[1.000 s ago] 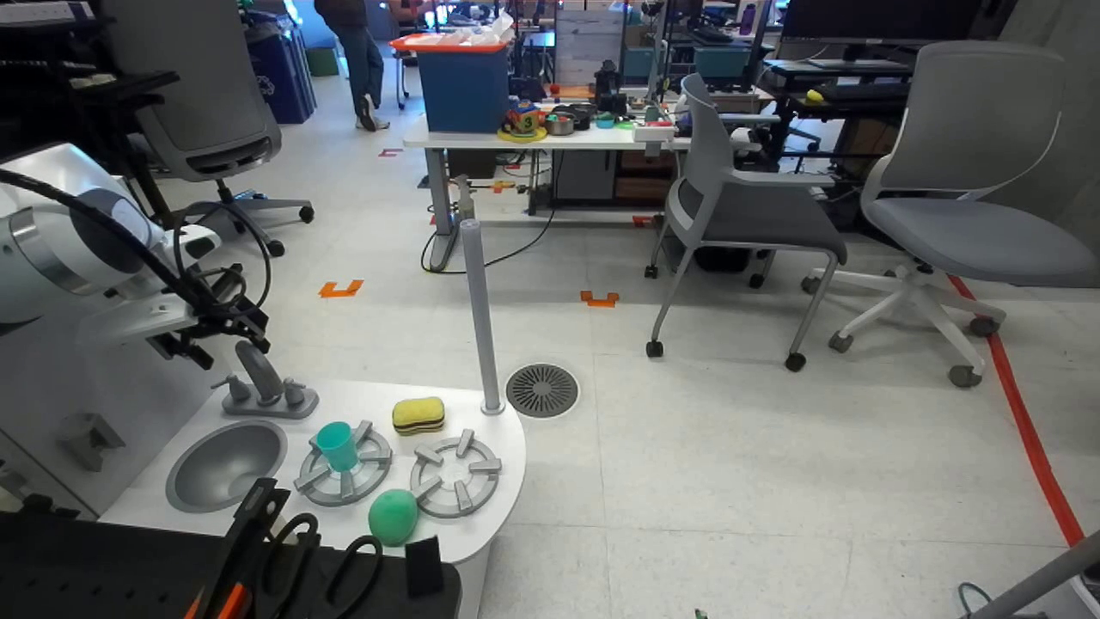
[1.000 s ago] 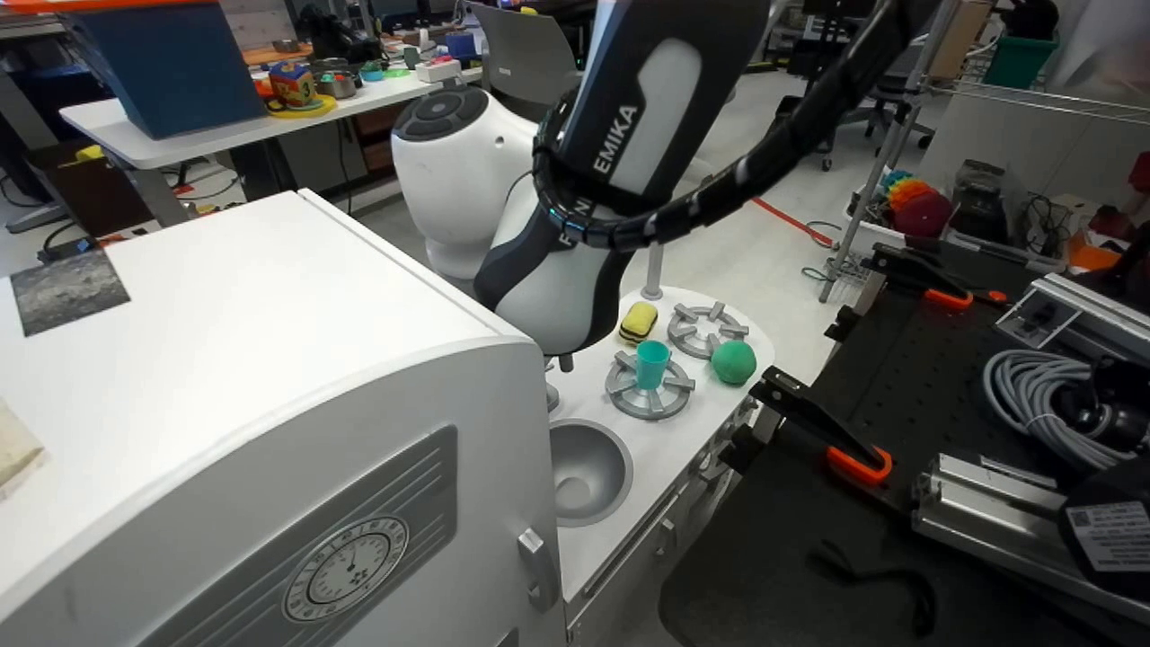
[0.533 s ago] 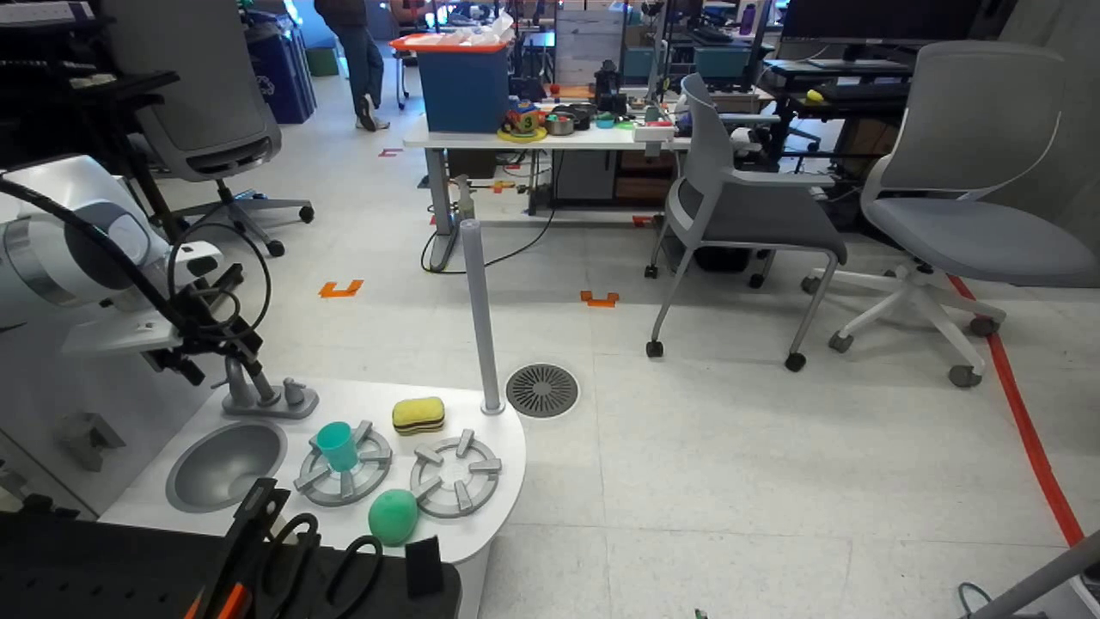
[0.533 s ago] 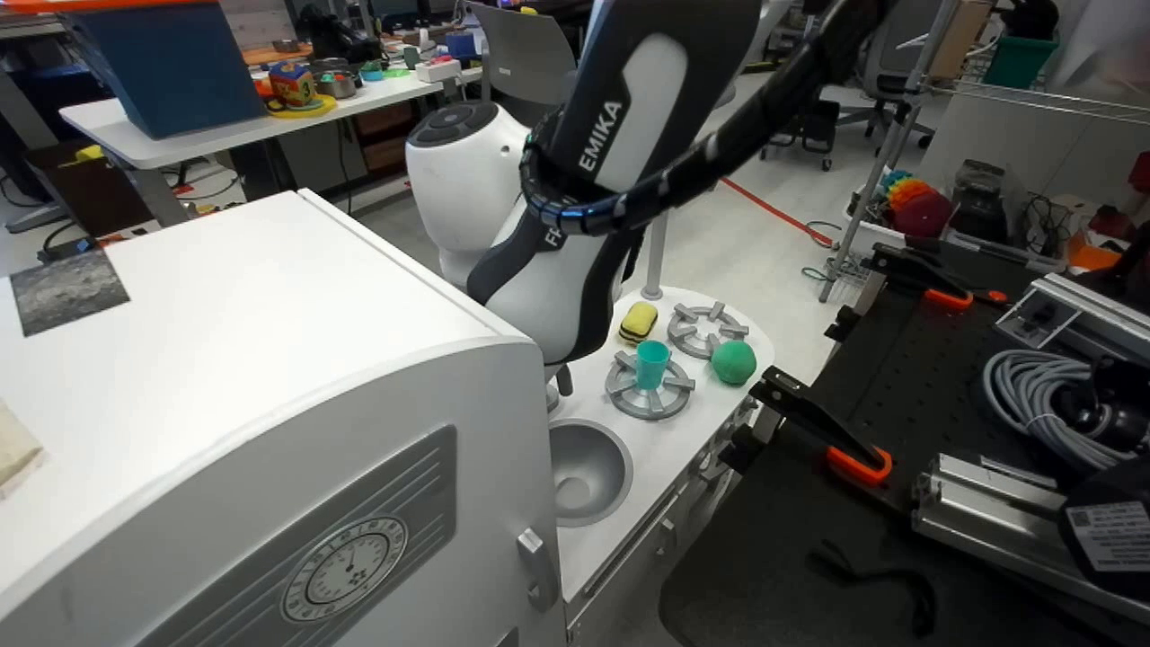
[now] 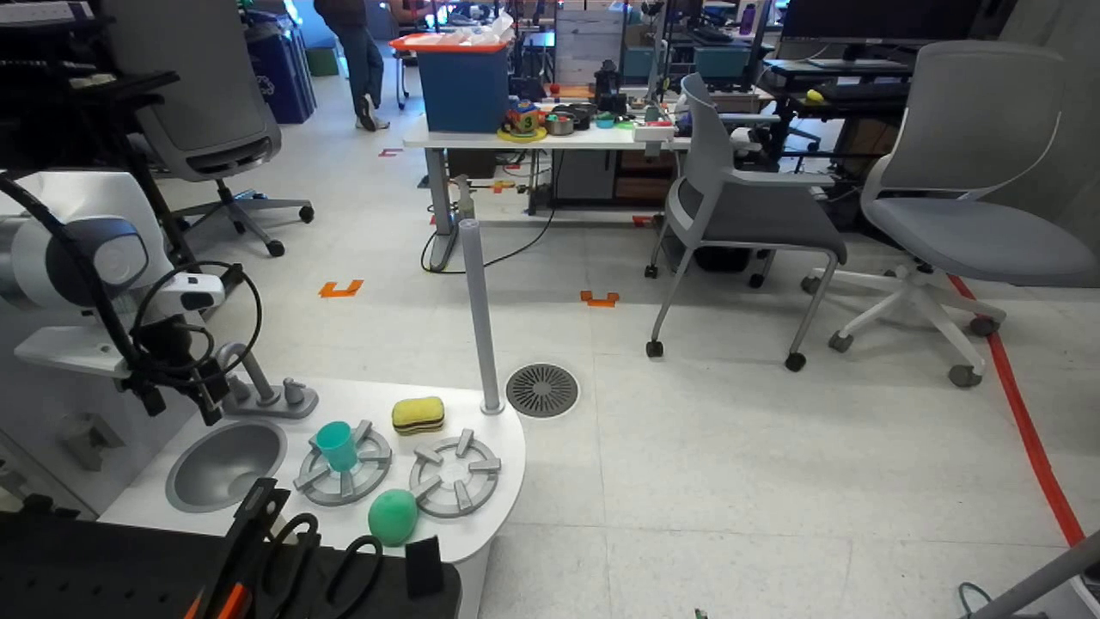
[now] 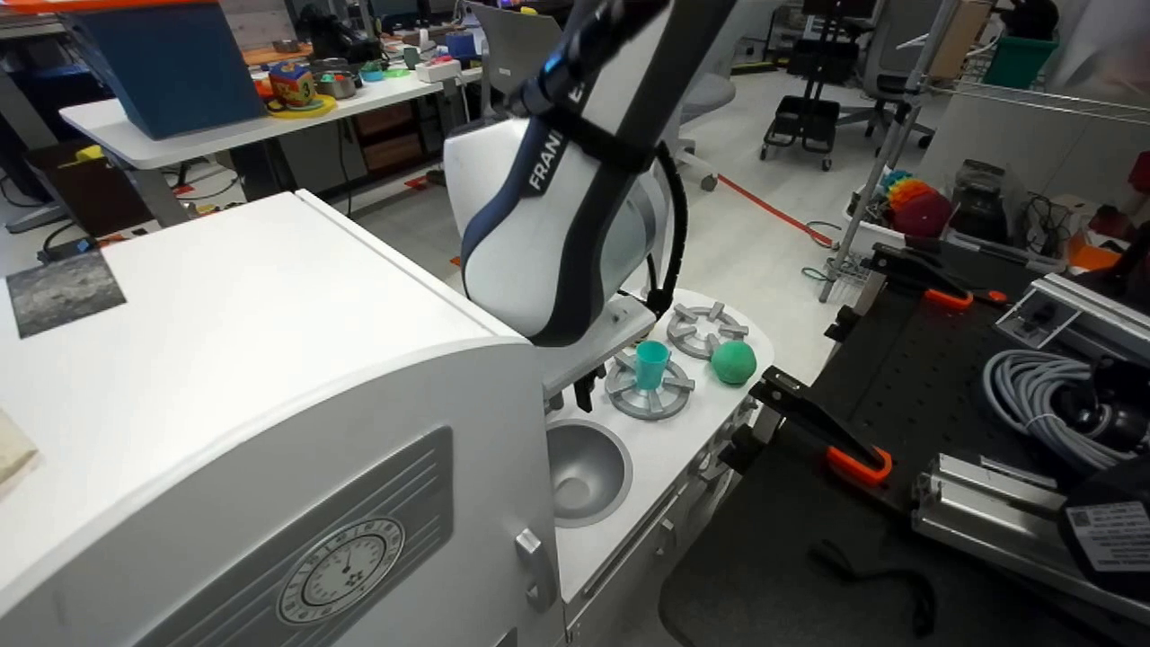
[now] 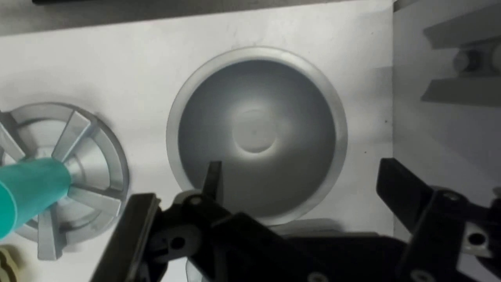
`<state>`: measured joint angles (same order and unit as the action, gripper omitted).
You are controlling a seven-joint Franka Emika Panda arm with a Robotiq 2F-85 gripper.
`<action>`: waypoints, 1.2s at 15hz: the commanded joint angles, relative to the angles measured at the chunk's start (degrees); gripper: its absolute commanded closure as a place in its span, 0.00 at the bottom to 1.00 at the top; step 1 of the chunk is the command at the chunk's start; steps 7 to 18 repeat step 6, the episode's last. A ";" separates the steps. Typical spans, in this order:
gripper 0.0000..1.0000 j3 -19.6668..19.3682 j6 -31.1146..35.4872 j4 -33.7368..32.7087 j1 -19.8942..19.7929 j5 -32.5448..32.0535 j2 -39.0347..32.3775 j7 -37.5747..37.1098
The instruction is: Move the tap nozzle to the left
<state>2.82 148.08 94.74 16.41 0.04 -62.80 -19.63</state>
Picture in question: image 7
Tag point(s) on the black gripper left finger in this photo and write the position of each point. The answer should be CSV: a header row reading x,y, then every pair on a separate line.
x,y
135,241

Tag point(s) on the grey toy tap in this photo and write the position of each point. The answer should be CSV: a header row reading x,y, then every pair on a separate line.
x,y
470,60

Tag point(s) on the teal plastic cup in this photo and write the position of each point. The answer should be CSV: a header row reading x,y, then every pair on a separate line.
x,y
33,190

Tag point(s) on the silver round sink bowl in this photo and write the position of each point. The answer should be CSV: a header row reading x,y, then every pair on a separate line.
x,y
255,131

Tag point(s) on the white toy kitchen unit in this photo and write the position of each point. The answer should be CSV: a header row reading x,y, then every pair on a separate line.
x,y
130,57

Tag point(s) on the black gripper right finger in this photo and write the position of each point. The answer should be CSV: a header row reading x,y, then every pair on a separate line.
x,y
439,230

